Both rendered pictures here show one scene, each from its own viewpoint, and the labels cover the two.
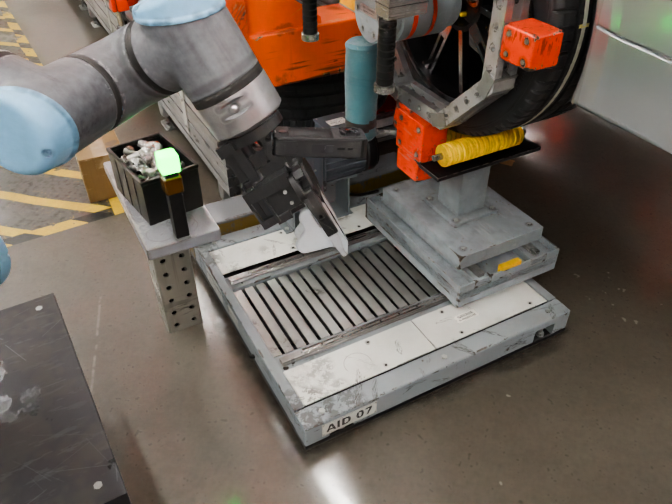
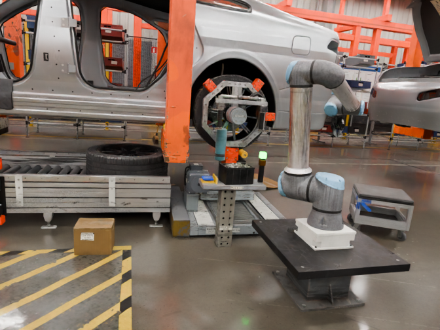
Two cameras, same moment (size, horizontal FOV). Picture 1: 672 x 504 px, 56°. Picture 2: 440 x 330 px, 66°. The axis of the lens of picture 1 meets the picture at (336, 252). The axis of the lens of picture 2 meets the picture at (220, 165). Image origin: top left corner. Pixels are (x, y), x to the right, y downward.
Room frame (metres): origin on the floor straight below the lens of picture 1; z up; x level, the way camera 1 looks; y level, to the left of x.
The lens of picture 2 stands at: (0.80, 2.57, 1.05)
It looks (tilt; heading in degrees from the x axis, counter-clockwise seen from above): 13 degrees down; 285
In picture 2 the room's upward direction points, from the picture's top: 4 degrees clockwise
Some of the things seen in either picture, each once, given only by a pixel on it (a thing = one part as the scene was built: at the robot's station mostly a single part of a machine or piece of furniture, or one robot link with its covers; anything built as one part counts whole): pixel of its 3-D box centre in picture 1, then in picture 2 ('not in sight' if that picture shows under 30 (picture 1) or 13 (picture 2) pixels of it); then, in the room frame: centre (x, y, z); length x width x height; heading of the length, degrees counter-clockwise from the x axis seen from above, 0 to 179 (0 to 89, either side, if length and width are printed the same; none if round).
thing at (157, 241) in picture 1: (158, 198); (232, 184); (1.30, 0.44, 0.44); 0.43 x 0.17 x 0.03; 29
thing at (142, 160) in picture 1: (155, 174); (236, 172); (1.28, 0.43, 0.51); 0.20 x 0.14 x 0.13; 37
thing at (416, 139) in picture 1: (432, 139); (229, 156); (1.51, -0.26, 0.48); 0.16 x 0.12 x 0.17; 119
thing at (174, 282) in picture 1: (169, 261); (224, 215); (1.33, 0.45, 0.21); 0.10 x 0.10 x 0.42; 29
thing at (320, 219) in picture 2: not in sight; (325, 215); (0.69, 0.77, 0.43); 0.19 x 0.19 x 0.10
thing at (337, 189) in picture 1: (333, 172); (194, 184); (1.72, 0.01, 0.26); 0.42 x 0.18 x 0.35; 119
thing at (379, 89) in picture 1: (385, 54); (261, 121); (1.23, -0.10, 0.83); 0.04 x 0.04 x 0.16
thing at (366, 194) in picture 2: not in sight; (378, 211); (0.23, -0.34, 0.17); 0.43 x 0.36 x 0.34; 2
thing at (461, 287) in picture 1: (456, 231); (222, 189); (1.57, -0.37, 0.13); 0.50 x 0.36 x 0.10; 29
